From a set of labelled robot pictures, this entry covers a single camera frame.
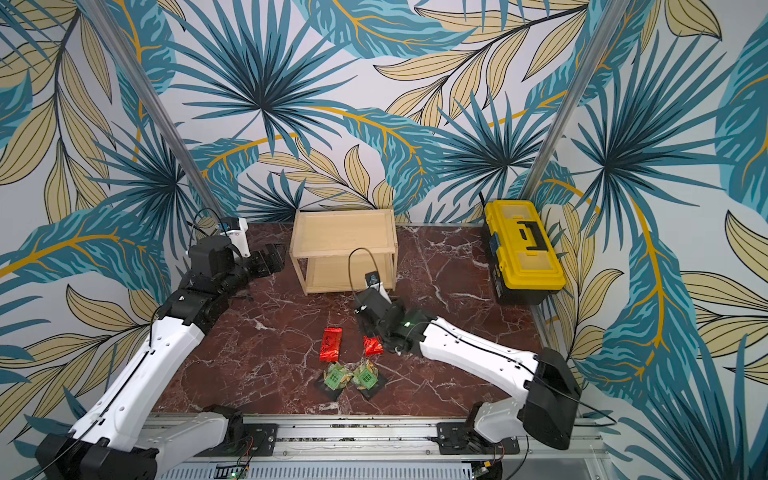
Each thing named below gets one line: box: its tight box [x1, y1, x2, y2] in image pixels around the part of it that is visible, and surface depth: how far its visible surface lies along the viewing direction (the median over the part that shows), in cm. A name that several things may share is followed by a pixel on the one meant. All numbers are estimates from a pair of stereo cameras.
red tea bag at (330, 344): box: [319, 327, 342, 362], surface depth 90 cm
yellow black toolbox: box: [481, 199, 567, 305], surface depth 94 cm
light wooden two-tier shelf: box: [289, 209, 398, 295], surface depth 92 cm
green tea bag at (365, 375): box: [352, 359, 379, 390], surface depth 85 cm
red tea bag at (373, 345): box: [363, 335, 385, 357], surface depth 90 cm
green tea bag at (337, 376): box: [323, 362, 354, 391], surface depth 85 cm
